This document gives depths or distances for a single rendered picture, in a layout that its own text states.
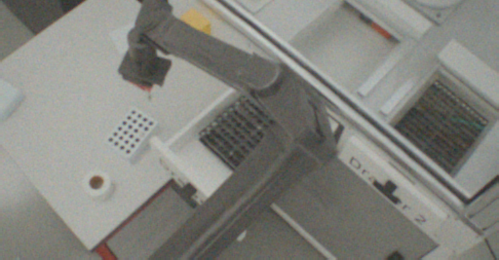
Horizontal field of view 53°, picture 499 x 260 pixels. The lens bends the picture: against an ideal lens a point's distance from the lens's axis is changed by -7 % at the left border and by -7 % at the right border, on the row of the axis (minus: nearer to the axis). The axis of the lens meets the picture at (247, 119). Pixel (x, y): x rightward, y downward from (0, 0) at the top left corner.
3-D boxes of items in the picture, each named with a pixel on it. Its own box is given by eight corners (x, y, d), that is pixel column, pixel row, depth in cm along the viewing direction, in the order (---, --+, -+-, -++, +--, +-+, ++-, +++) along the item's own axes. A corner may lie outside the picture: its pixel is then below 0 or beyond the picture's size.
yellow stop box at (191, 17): (197, 49, 141) (196, 32, 134) (179, 33, 143) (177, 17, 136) (211, 38, 142) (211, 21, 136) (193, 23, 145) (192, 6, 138)
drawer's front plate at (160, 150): (240, 241, 119) (241, 228, 109) (153, 159, 128) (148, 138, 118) (245, 237, 119) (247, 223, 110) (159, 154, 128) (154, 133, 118)
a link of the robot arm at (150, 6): (153, 22, 94) (185, 48, 100) (170, -23, 100) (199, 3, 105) (113, 41, 102) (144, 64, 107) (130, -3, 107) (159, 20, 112)
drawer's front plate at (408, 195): (428, 235, 121) (444, 221, 111) (338, 158, 130) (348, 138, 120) (432, 230, 122) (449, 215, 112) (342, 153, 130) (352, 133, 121)
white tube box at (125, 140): (131, 165, 133) (129, 158, 129) (105, 147, 135) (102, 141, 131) (160, 129, 138) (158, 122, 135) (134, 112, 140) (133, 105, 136)
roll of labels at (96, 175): (85, 177, 130) (81, 170, 127) (111, 173, 131) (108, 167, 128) (87, 203, 127) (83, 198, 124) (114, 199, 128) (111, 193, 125)
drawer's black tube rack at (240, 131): (251, 194, 123) (253, 184, 117) (199, 145, 128) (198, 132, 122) (315, 133, 131) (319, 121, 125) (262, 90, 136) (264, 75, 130)
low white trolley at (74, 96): (136, 299, 189) (89, 250, 122) (37, 187, 207) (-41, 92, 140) (245, 198, 210) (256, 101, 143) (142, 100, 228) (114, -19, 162)
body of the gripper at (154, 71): (129, 52, 114) (126, 31, 108) (172, 64, 114) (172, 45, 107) (117, 75, 111) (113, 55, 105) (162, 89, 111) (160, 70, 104)
